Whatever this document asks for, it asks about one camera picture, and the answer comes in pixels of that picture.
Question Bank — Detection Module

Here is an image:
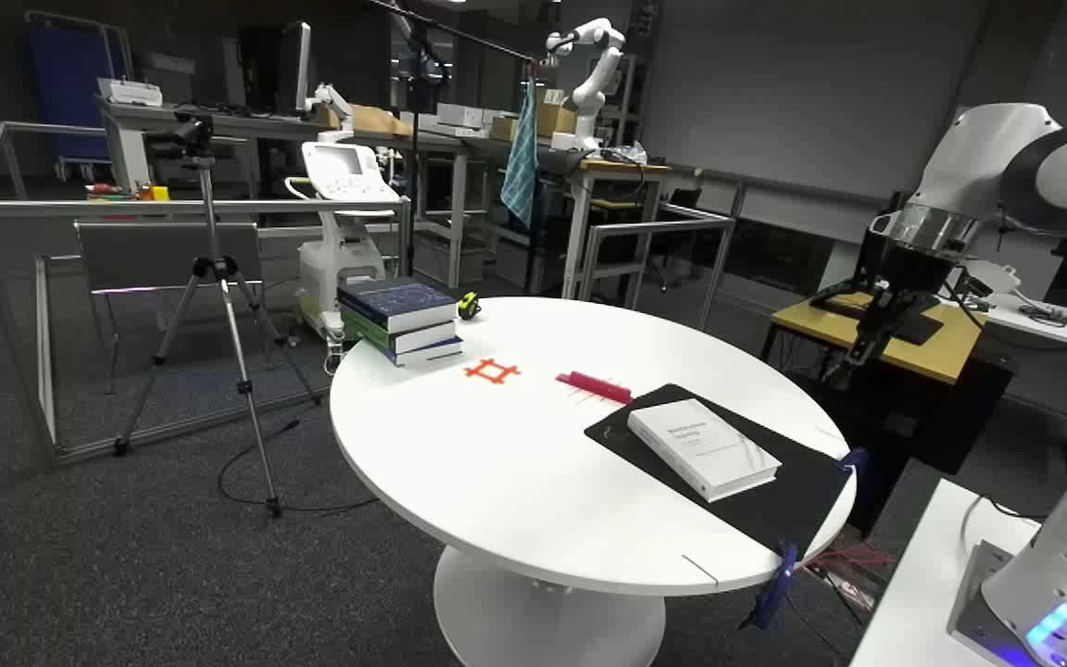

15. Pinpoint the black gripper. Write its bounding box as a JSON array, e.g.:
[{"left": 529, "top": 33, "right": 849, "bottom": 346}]
[{"left": 854, "top": 238, "right": 933, "bottom": 371}]

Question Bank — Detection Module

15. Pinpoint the white paperback book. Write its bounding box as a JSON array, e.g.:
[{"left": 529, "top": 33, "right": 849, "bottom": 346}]
[{"left": 624, "top": 398, "right": 785, "bottom": 508}]

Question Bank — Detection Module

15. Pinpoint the white book with blue spine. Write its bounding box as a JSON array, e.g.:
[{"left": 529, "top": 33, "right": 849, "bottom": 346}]
[{"left": 361, "top": 329, "right": 469, "bottom": 371}]

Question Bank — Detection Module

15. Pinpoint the green hardcover book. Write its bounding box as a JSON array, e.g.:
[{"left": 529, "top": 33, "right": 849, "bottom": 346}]
[{"left": 343, "top": 308, "right": 464, "bottom": 358}]

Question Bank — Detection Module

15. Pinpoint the dark blue hardcover book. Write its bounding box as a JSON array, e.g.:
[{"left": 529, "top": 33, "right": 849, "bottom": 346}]
[{"left": 339, "top": 274, "right": 460, "bottom": 337}]

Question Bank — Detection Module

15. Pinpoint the small black foam pad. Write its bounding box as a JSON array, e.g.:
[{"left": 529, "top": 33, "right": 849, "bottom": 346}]
[{"left": 892, "top": 308, "right": 949, "bottom": 350}]

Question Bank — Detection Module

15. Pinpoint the yellow top side table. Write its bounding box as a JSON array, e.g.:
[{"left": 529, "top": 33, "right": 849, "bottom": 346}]
[{"left": 764, "top": 290, "right": 993, "bottom": 390}]

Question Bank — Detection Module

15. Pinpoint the blue tape strip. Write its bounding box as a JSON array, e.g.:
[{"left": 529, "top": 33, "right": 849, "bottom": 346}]
[
  {"left": 839, "top": 445, "right": 874, "bottom": 488},
  {"left": 739, "top": 542, "right": 806, "bottom": 634}
]

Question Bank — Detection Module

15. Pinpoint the black rectangular mat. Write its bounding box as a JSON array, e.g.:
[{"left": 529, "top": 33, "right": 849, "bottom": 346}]
[{"left": 582, "top": 383, "right": 860, "bottom": 561}]

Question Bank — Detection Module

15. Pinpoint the grey metal railing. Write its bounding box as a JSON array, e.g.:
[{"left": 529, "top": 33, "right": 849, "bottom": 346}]
[{"left": 577, "top": 171, "right": 754, "bottom": 329}]

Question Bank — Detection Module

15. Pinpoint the white robot stand table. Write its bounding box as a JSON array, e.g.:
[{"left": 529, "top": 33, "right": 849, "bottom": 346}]
[{"left": 849, "top": 474, "right": 1044, "bottom": 667}]

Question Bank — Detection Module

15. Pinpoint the red marker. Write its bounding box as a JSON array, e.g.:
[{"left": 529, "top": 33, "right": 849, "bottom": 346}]
[{"left": 554, "top": 366, "right": 638, "bottom": 407}]

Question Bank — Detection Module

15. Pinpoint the wooden top workbench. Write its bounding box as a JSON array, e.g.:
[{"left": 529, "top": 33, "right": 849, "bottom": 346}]
[{"left": 556, "top": 148, "right": 674, "bottom": 303}]

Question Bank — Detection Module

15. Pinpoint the orange square tape marker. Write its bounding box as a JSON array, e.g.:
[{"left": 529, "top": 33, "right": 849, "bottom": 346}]
[{"left": 464, "top": 358, "right": 523, "bottom": 390}]

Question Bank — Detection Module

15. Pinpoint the cardboard box beside cloth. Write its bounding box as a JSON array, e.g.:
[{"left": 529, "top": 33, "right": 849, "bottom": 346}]
[{"left": 491, "top": 99, "right": 582, "bottom": 141}]

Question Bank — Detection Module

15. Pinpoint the teal hanging cloth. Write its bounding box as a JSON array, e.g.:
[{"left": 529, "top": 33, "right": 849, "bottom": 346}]
[{"left": 497, "top": 80, "right": 540, "bottom": 234}]

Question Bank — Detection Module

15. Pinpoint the black boom pole stand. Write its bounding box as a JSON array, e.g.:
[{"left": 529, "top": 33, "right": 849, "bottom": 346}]
[{"left": 371, "top": 0, "right": 565, "bottom": 281}]

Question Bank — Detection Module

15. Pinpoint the flat cardboard box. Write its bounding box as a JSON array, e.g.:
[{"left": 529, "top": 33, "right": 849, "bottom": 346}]
[{"left": 346, "top": 104, "right": 416, "bottom": 141}]

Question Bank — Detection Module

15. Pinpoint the white wheeled equipment cart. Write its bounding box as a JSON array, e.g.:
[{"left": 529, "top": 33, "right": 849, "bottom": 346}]
[{"left": 281, "top": 138, "right": 409, "bottom": 346}]

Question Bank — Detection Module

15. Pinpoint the blue cabinet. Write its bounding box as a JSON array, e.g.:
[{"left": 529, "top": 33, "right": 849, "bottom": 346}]
[{"left": 24, "top": 10, "right": 136, "bottom": 164}]

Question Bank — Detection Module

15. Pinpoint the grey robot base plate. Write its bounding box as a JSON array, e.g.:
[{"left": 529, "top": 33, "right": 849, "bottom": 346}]
[{"left": 947, "top": 538, "right": 1067, "bottom": 667}]

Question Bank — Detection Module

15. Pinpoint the white round table pedestal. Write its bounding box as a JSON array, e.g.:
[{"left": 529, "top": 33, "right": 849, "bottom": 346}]
[{"left": 430, "top": 542, "right": 670, "bottom": 667}]

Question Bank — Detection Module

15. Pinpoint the black camera tripod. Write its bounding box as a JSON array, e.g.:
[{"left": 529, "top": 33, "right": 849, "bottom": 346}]
[{"left": 112, "top": 152, "right": 325, "bottom": 522}]

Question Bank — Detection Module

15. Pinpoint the grey metal frame enclosure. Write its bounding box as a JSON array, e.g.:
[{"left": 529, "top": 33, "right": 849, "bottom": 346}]
[{"left": 0, "top": 120, "right": 416, "bottom": 467}]

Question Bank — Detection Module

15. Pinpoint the black camera on tripod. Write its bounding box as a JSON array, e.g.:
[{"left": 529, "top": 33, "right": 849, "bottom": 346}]
[{"left": 170, "top": 109, "right": 223, "bottom": 160}]

